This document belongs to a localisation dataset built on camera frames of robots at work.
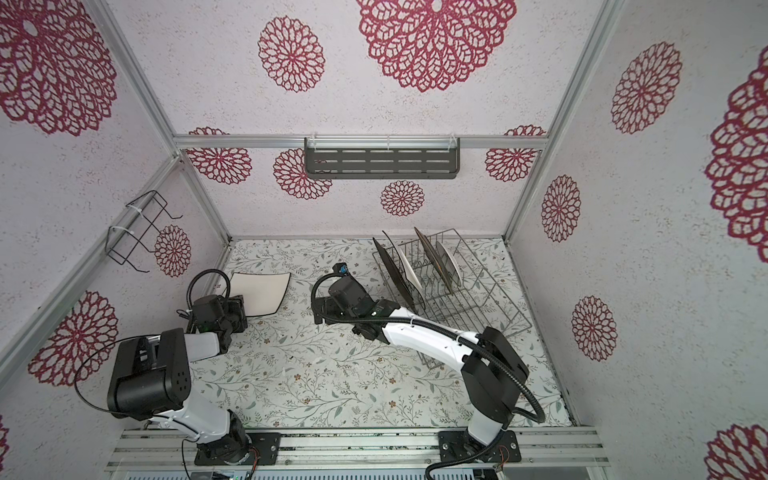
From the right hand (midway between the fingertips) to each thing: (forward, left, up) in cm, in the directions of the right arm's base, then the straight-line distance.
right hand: (325, 298), depth 80 cm
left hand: (+7, +29, -13) cm, 33 cm away
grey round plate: (+17, -35, -4) cm, 39 cm away
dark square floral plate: (+14, -19, -7) cm, 25 cm away
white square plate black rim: (+11, -23, -1) cm, 25 cm away
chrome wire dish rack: (+21, -34, -18) cm, 44 cm away
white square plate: (+12, +26, -15) cm, 33 cm away
